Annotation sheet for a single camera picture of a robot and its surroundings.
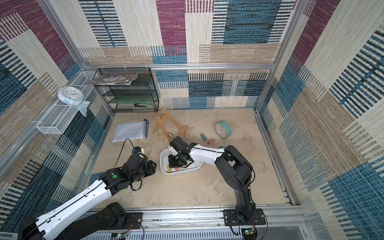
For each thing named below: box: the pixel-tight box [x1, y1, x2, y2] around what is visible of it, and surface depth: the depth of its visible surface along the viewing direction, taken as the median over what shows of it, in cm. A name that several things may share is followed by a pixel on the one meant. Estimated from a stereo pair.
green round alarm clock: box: [215, 120, 232, 140], surface depth 100 cm
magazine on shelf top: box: [86, 73, 139, 86], surface depth 88 cm
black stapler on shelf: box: [134, 103, 154, 108], surface depth 113 cm
